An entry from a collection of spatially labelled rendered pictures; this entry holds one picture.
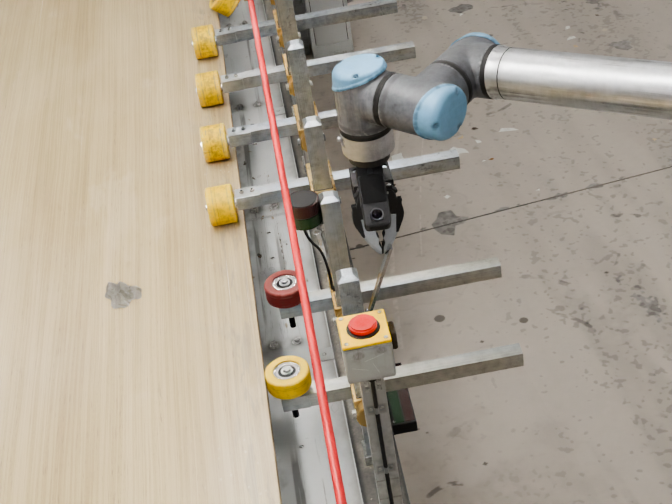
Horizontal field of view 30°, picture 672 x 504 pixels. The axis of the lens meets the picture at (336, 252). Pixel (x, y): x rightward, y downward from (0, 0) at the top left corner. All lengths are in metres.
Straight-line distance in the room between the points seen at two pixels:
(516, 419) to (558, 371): 0.21
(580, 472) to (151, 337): 1.29
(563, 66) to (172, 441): 0.88
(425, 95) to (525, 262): 1.91
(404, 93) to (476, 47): 0.16
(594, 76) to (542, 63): 0.09
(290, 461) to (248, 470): 0.40
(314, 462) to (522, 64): 0.88
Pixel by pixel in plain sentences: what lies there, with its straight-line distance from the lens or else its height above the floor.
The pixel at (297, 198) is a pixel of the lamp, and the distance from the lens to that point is 2.24.
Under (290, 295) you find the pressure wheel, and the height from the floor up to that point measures 0.90.
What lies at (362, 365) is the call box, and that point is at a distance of 1.76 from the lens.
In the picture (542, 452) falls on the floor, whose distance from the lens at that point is 3.26.
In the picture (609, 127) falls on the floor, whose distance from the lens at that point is 4.45.
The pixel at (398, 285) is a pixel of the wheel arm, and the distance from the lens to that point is 2.41.
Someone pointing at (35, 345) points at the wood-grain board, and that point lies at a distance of 2.42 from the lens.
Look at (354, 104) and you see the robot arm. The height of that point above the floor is 1.34.
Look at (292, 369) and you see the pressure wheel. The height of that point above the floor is 0.91.
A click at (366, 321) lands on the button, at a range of 1.76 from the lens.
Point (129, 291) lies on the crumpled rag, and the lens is 2.46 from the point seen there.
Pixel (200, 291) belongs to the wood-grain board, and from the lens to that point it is 2.42.
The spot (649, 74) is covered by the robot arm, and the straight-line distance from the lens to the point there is 1.93.
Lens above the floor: 2.36
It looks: 36 degrees down
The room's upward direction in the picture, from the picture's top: 10 degrees counter-clockwise
